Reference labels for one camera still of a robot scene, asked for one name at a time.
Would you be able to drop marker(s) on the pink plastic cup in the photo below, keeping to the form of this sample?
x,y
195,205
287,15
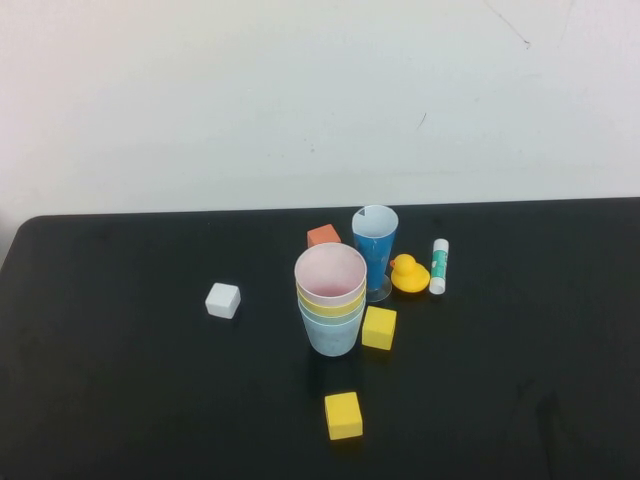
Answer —
x,y
330,272

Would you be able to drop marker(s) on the white green glue stick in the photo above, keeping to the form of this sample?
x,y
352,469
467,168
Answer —
x,y
439,265

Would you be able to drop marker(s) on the blue conical measuring glass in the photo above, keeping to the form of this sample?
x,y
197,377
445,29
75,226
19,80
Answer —
x,y
377,255

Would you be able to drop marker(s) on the yellow rubber duck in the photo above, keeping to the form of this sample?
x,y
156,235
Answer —
x,y
410,277

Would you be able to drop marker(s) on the light blue plastic cup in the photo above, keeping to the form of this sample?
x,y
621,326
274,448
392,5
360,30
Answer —
x,y
330,342

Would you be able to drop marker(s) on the white cube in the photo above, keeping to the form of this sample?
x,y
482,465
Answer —
x,y
221,300

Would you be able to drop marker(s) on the orange cube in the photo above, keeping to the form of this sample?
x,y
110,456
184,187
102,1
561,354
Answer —
x,y
324,234

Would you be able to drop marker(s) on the yellow plastic cup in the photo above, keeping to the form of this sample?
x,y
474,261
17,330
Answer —
x,y
330,311

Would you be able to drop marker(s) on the green plastic cup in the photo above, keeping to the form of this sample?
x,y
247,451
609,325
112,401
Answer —
x,y
312,314

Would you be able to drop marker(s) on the yellow cube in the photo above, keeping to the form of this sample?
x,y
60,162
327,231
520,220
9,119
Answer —
x,y
378,327
344,417

